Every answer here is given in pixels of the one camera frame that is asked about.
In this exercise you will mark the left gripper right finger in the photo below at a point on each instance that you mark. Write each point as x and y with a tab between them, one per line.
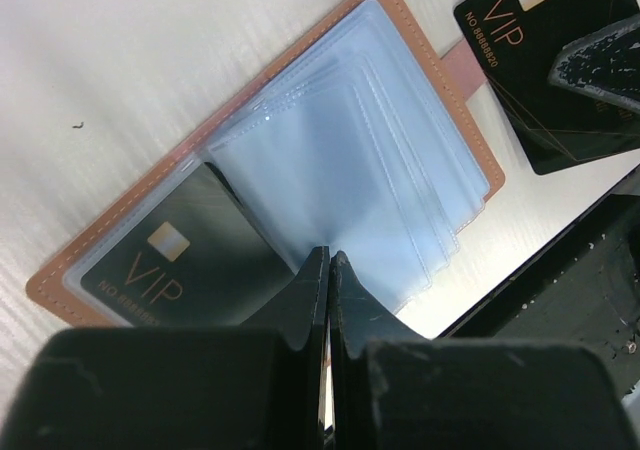
394	389

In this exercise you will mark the brown leather card holder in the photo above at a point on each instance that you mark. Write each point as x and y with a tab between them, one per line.
356	139

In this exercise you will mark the black credit card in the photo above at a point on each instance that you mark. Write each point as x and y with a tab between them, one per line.
193	260

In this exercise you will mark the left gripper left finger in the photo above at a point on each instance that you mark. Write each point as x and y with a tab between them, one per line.
256	385

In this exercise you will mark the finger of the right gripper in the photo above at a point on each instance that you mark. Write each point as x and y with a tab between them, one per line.
603	65

